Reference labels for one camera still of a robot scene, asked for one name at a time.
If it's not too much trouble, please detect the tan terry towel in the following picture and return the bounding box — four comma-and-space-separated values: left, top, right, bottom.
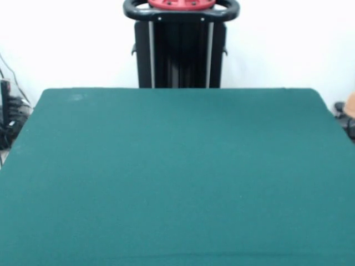
343, 92, 355, 117

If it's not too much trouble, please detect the dark green table cloth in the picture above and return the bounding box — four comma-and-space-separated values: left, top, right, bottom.
0, 87, 355, 266

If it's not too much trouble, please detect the dark grey chair base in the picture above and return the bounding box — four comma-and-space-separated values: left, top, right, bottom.
337, 111, 355, 142

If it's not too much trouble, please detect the black robot pedestal with handle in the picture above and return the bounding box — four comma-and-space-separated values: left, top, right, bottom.
123, 0, 241, 89

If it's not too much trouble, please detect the black equipment pile with cables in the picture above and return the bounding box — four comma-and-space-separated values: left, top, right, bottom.
0, 95, 33, 152

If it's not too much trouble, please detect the thin grey cable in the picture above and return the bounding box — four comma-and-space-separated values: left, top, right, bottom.
0, 52, 32, 108

